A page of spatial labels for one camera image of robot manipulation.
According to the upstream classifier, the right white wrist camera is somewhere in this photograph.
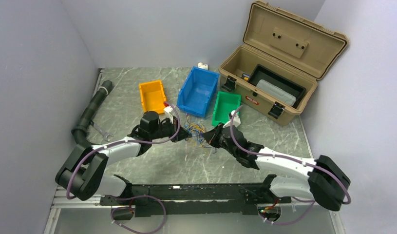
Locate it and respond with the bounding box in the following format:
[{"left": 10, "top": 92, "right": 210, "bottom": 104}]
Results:
[{"left": 224, "top": 110, "right": 241, "bottom": 127}]

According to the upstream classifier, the grey plastic case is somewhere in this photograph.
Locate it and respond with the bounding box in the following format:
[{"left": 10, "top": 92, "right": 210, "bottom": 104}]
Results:
[{"left": 256, "top": 80, "right": 296, "bottom": 106}]

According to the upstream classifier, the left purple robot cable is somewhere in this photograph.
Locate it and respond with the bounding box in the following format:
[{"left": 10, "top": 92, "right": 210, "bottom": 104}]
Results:
[{"left": 66, "top": 102, "right": 182, "bottom": 234}]

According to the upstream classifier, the green plastic bin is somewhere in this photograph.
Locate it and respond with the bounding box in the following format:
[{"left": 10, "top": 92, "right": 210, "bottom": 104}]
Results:
[{"left": 211, "top": 91, "right": 241, "bottom": 126}]

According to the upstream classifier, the black corrugated hose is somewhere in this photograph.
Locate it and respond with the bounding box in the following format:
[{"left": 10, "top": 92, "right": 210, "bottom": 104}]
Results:
[{"left": 71, "top": 80, "right": 113, "bottom": 149}]

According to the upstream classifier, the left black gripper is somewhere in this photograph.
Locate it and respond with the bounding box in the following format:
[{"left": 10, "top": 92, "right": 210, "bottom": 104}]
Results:
[{"left": 150, "top": 116, "right": 190, "bottom": 142}]

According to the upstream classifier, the orange plastic bin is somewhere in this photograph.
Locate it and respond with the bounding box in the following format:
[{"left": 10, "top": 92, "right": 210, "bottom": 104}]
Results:
[{"left": 139, "top": 80, "right": 167, "bottom": 115}]

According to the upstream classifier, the tan plastic toolbox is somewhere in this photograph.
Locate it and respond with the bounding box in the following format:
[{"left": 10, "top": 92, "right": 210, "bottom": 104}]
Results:
[{"left": 219, "top": 1, "right": 349, "bottom": 126}]

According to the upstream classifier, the black toolbox tray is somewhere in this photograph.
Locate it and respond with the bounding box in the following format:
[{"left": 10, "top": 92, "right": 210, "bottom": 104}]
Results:
[{"left": 248, "top": 64, "right": 306, "bottom": 108}]

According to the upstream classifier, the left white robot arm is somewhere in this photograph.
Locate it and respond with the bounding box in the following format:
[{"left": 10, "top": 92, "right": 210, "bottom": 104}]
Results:
[{"left": 55, "top": 111, "right": 191, "bottom": 205}]

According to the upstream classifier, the silver wrench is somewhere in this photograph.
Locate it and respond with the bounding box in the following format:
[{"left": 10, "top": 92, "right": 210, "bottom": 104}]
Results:
[{"left": 90, "top": 120, "right": 113, "bottom": 142}]

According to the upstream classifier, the blue plastic bin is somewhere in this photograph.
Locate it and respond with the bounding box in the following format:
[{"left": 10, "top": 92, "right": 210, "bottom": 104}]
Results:
[{"left": 177, "top": 67, "right": 220, "bottom": 118}]

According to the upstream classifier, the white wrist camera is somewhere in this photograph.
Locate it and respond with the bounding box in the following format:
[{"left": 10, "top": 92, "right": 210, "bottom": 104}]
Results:
[
  {"left": 224, "top": 110, "right": 241, "bottom": 127},
  {"left": 164, "top": 101, "right": 176, "bottom": 123}
]

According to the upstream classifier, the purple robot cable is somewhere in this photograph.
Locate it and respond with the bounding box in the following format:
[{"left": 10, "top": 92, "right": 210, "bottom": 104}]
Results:
[
  {"left": 229, "top": 106, "right": 352, "bottom": 227},
  {"left": 66, "top": 102, "right": 182, "bottom": 234}
]

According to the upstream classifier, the aluminium frame rail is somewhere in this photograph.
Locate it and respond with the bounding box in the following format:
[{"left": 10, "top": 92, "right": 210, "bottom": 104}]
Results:
[{"left": 55, "top": 80, "right": 351, "bottom": 227}]

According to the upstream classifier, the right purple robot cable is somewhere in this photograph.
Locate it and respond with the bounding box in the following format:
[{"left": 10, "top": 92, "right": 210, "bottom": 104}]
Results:
[{"left": 229, "top": 106, "right": 352, "bottom": 227}]

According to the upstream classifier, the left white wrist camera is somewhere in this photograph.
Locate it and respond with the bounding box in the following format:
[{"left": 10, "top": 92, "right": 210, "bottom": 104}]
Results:
[{"left": 164, "top": 101, "right": 176, "bottom": 123}]

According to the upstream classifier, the blue cable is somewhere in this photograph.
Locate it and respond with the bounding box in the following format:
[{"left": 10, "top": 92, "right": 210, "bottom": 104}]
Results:
[{"left": 184, "top": 122, "right": 209, "bottom": 148}]

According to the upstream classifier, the white plastic fitting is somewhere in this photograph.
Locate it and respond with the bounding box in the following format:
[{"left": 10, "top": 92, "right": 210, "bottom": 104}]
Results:
[{"left": 197, "top": 62, "right": 208, "bottom": 70}]

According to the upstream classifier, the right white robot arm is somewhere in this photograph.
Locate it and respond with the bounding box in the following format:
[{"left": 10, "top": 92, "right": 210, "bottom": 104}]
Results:
[{"left": 202, "top": 124, "right": 351, "bottom": 211}]

